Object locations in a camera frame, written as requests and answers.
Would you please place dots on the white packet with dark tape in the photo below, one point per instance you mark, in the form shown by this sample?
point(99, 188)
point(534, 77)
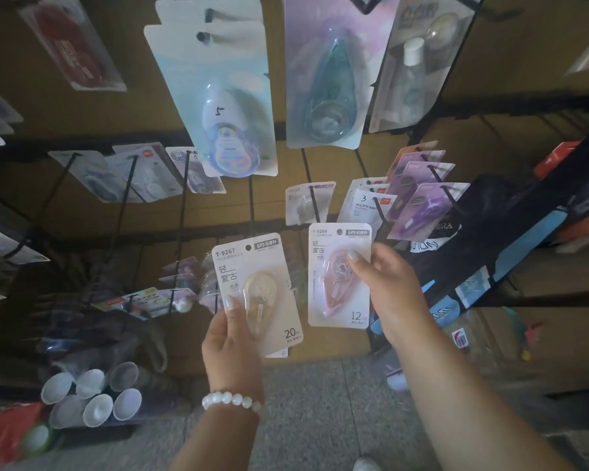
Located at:
point(98, 179)

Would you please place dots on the clear plastic wrapped goods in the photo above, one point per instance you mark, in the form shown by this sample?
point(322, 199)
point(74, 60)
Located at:
point(491, 338)

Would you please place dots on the red hanging packet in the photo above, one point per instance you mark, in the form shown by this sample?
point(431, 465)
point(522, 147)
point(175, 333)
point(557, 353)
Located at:
point(73, 48)

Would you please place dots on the person's right thumb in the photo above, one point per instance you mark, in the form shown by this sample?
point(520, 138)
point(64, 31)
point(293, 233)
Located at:
point(363, 266)

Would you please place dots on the pale orange hanging packet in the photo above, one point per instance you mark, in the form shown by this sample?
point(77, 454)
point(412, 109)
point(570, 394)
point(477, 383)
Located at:
point(412, 148)

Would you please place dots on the black metal display rack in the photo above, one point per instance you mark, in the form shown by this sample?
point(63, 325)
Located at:
point(127, 142)

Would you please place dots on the white packets with red corner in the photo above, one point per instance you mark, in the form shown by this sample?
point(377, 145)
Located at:
point(361, 203)

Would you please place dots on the white packet with clear tape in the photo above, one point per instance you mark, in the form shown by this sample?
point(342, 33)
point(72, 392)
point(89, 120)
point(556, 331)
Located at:
point(149, 174)

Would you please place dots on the pink correction tape packet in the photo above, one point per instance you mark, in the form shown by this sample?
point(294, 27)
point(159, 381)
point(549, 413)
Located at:
point(333, 289)

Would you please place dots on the beige correction tape packet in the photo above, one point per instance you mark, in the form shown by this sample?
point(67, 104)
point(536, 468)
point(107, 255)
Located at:
point(270, 269)

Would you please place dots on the person's left thumb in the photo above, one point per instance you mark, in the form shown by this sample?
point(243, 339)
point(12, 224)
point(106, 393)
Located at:
point(236, 316)

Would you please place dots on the small white hanging packet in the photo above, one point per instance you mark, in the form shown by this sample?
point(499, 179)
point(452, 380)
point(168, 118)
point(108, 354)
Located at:
point(302, 203)

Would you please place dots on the person's shoe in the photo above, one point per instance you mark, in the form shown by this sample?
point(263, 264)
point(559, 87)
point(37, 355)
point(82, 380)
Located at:
point(365, 465)

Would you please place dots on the stack of pale blue packets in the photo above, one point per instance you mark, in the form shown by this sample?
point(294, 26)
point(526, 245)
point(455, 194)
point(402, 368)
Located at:
point(226, 102)

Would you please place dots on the clear glue bottle packet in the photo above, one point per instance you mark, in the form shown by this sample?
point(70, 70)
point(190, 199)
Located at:
point(412, 68)

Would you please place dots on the purple correction tape packet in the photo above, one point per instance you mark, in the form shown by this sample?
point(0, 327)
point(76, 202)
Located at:
point(417, 161)
point(422, 215)
point(412, 188)

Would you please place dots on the pink packets on low hook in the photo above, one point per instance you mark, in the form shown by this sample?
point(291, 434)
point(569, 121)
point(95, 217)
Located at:
point(191, 277)

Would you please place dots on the clear packets on hook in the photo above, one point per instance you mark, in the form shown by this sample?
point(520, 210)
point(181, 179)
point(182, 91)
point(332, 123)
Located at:
point(5, 245)

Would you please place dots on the black hanging bag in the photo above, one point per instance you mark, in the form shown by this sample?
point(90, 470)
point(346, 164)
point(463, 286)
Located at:
point(491, 215)

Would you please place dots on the person's right hand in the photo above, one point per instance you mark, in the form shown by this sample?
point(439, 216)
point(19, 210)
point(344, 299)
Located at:
point(397, 299)

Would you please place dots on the person's left hand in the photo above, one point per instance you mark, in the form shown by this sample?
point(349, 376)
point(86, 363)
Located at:
point(235, 360)

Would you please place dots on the person's left forearm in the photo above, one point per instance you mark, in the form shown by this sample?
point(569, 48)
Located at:
point(218, 439)

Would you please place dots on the orange-red box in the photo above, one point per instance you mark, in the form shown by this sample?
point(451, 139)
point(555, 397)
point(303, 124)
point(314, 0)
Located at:
point(554, 159)

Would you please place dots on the white packet with patterned tape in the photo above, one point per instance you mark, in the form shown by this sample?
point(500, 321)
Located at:
point(196, 174)

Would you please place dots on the bundle of white-capped tubes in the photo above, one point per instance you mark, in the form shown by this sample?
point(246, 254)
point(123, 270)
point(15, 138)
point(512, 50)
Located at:
point(95, 397)

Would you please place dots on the red plastic bag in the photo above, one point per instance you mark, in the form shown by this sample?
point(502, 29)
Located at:
point(5, 431)

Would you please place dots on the black bag with blue trim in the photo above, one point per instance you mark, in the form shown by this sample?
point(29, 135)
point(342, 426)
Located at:
point(535, 240)

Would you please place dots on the colourful flat packet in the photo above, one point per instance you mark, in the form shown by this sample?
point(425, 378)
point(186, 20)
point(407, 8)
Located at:
point(142, 301)

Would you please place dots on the teal correction tape packet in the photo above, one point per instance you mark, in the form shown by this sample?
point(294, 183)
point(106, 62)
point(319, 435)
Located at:
point(326, 78)

